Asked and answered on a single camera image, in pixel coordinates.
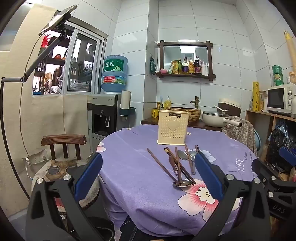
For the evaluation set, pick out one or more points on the white microwave oven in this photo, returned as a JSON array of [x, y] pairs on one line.
[[276, 98]]

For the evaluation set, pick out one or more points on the white squeeze bottle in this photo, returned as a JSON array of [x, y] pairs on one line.
[[203, 69]]

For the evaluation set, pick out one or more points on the glass jar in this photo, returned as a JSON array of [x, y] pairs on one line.
[[262, 102]]

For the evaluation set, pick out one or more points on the dark wooden chair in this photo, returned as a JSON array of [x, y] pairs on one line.
[[62, 139]]

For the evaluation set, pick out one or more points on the yellow mug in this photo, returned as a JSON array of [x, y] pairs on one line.
[[155, 113]]

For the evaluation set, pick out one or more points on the green capped oil bottle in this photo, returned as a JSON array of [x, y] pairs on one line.
[[180, 67]]

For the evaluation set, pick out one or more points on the dark green cup holder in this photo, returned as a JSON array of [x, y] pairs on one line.
[[127, 111]]

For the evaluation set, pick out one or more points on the blue plastic utensil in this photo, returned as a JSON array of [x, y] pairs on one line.
[[160, 102]]

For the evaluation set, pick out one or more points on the yellow printed roll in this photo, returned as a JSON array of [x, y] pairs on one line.
[[256, 96]]

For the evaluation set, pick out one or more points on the dark wooden sink counter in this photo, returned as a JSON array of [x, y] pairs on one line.
[[149, 121]]

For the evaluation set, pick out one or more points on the beige wall cloth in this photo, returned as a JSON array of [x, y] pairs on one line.
[[46, 115]]

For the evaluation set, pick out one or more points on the purple floral tablecloth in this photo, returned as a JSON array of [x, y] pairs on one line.
[[138, 173]]

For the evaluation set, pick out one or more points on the white rice paddle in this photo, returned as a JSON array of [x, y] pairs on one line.
[[220, 108]]

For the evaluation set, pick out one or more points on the wooden framed mirror shelf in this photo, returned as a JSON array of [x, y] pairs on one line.
[[161, 59]]

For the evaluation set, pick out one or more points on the grey water dispenser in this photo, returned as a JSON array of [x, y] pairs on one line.
[[101, 100]]

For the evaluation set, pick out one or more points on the glass pot lid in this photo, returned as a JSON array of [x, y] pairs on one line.
[[215, 113]]

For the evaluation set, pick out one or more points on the floral patterned cloth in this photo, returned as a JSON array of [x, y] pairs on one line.
[[240, 132]]

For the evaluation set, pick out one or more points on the worn seat cushion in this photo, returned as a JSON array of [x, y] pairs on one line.
[[60, 170]]

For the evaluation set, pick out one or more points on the yellow soap pump bottle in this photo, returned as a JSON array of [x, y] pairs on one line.
[[167, 103]]

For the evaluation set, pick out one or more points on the grey wall socket strip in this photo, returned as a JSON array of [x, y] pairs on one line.
[[38, 157]]

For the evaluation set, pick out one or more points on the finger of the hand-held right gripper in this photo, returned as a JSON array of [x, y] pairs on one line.
[[263, 169], [288, 155]]

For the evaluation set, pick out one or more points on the purple label bottle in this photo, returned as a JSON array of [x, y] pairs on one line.
[[185, 68]]

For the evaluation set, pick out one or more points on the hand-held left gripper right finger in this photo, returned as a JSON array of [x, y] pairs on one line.
[[209, 176]]

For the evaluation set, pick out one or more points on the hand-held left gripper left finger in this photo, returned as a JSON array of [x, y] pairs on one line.
[[89, 176]]

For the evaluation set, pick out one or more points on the blue water dispenser bottle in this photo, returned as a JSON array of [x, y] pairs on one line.
[[115, 74]]

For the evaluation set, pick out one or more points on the aluminium sliding window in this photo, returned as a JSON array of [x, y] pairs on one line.
[[86, 58]]

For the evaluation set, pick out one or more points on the white wall charger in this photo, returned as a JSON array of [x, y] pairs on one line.
[[27, 160]]

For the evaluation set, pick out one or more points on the cream paper cup tube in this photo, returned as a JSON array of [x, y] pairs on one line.
[[126, 99]]

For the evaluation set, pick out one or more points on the woven texture sink basin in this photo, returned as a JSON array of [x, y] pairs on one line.
[[194, 114]]

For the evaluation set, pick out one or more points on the dark soy sauce bottle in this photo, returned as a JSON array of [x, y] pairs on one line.
[[197, 68]]

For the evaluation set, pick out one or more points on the cream foam tube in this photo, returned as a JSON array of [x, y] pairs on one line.
[[290, 46]]

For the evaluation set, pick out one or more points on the dark display shelf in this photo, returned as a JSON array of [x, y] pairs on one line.
[[57, 56]]

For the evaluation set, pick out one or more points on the light blue plastic tub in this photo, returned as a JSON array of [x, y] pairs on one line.
[[257, 141]]

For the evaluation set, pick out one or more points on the light wooden shelf unit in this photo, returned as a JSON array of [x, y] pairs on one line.
[[259, 117]]

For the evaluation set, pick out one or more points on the brown wooden chopstick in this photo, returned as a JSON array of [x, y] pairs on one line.
[[177, 160], [189, 160], [197, 149], [188, 176], [159, 163], [171, 157]]

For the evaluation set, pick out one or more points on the green hanging packet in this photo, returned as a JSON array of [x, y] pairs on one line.
[[152, 66]]

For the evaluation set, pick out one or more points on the yellow seasoning packet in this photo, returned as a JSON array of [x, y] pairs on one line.
[[174, 67]]

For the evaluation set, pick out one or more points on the black plastic bag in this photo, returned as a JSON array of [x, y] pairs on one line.
[[276, 143]]

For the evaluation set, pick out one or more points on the brown and cream rice cooker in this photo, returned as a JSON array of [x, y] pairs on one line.
[[231, 105]]

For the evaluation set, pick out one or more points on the amber gold label bottle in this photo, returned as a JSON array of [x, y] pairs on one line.
[[191, 67]]

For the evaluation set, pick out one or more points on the bronze faucet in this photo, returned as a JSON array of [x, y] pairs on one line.
[[196, 102]]

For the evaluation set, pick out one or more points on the stack of green cups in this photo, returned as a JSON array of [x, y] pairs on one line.
[[277, 75]]

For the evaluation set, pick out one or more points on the small pink bowl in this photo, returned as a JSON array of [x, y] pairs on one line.
[[163, 71]]

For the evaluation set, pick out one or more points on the cream perforated utensil holder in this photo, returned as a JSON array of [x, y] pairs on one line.
[[173, 129]]

